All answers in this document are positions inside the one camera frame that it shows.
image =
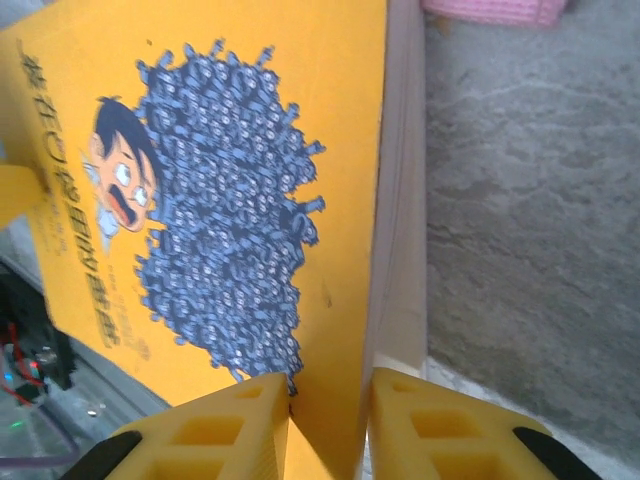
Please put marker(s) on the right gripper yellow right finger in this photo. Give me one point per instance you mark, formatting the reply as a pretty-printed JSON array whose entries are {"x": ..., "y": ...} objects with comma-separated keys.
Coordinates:
[{"x": 450, "y": 435}]

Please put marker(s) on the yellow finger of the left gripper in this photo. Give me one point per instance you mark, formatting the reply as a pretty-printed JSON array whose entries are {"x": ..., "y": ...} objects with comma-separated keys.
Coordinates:
[{"x": 17, "y": 192}]

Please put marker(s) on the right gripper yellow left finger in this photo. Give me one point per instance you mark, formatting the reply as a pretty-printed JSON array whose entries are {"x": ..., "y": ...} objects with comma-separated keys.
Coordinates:
[{"x": 200, "y": 440}]

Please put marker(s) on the yellow cartoon cover book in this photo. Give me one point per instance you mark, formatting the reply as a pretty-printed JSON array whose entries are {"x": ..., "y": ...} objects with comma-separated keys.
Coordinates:
[{"x": 250, "y": 150}]

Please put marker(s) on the pink backpack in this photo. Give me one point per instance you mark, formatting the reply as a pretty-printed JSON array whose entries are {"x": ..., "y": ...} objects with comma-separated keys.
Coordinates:
[{"x": 490, "y": 12}]

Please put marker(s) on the left black mount plate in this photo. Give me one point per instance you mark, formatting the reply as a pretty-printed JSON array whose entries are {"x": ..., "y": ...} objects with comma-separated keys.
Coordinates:
[{"x": 30, "y": 300}]

